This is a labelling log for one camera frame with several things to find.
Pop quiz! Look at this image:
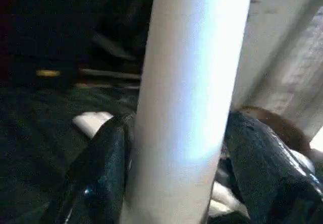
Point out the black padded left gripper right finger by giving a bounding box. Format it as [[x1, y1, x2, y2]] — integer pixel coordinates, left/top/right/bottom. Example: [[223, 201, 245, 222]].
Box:
[[222, 111, 323, 224]]

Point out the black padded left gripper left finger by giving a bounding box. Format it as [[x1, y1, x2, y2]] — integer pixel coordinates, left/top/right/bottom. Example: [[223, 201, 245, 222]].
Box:
[[47, 113, 136, 224]]

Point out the white plastic table leg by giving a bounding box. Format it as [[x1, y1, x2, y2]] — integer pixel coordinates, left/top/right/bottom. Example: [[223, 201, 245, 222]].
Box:
[[120, 0, 254, 224], [72, 111, 115, 141]]

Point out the black work mat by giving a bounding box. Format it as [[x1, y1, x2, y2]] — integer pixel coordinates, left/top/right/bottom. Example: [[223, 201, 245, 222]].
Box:
[[0, 85, 142, 224]]

